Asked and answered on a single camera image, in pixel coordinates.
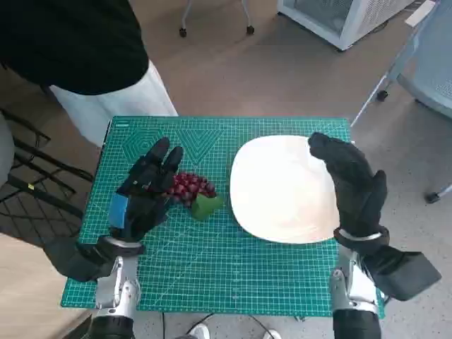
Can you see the white glass-door cabinet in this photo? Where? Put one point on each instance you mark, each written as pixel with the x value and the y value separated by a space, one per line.
pixel 367 21

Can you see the grey chair base with casters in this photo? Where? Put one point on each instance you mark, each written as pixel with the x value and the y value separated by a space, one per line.
pixel 182 32

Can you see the grey round seat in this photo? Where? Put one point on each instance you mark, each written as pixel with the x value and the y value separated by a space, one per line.
pixel 5 152

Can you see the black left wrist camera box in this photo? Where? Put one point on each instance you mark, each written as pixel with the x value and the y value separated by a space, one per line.
pixel 77 263

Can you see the white shoe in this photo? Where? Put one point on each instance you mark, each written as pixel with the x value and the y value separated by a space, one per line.
pixel 200 332
pixel 272 334

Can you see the person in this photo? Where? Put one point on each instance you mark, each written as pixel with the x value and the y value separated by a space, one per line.
pixel 70 42

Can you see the red toy grape bunch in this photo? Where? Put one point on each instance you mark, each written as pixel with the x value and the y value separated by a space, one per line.
pixel 190 183

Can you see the light blue mesh chair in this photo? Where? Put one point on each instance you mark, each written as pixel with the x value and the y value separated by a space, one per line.
pixel 434 77

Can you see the light wooden desk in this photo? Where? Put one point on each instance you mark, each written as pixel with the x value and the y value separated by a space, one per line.
pixel 21 300

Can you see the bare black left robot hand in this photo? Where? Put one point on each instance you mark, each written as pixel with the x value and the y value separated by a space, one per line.
pixel 144 197

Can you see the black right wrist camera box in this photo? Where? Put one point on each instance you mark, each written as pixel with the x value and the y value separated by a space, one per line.
pixel 402 273

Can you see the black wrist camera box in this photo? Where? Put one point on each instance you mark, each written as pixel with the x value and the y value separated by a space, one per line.
pixel 77 263
pixel 402 273

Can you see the green cutting mat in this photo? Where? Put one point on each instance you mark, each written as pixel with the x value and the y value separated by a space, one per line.
pixel 212 254

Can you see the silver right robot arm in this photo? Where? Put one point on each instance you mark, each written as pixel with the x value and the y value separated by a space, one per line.
pixel 353 296

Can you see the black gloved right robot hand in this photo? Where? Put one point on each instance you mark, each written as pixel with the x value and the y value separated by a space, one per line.
pixel 356 183

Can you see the black metal rack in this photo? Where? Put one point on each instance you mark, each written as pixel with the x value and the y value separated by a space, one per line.
pixel 31 187

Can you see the white square plate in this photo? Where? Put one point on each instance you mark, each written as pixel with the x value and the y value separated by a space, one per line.
pixel 282 187

